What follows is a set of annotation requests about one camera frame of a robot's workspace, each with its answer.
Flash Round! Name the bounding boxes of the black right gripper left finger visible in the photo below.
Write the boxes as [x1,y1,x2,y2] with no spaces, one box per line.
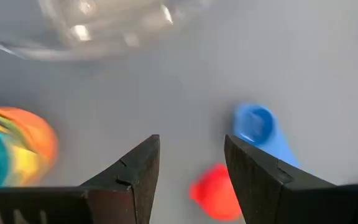
[0,134,161,224]

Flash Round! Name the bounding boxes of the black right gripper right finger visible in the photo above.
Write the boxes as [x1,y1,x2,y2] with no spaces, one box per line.
[224,134,358,224]

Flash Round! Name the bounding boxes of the red measuring cup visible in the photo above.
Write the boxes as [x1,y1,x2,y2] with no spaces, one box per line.
[188,163,244,222]

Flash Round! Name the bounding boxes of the blue measuring cup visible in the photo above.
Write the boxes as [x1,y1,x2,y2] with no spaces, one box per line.
[232,102,300,169]

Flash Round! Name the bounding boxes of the orange measuring cup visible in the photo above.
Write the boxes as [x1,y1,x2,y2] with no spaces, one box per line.
[0,105,59,187]

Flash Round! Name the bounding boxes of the yellow measuring cup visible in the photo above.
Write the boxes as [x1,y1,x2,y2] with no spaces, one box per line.
[0,118,45,187]

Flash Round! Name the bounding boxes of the green measuring cup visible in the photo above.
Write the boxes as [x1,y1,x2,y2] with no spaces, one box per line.
[0,107,27,147]

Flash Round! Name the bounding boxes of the clear plastic basket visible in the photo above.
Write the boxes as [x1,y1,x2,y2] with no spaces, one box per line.
[0,0,211,62]

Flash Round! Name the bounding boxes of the grey-blue table mat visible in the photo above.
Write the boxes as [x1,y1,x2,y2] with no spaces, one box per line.
[0,0,358,224]

